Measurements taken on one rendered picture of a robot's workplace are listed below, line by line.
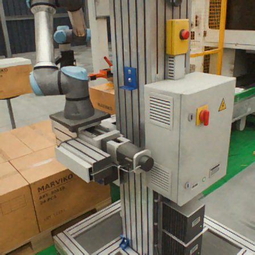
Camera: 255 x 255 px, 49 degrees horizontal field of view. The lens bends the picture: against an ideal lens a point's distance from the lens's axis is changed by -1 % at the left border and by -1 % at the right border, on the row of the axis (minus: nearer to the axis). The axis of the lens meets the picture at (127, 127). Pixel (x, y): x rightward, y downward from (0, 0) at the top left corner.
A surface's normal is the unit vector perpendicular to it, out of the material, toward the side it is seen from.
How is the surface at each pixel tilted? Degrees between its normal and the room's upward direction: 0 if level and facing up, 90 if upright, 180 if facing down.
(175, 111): 90
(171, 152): 90
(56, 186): 90
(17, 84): 90
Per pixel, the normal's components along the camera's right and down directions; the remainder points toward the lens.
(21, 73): 0.64, 0.27
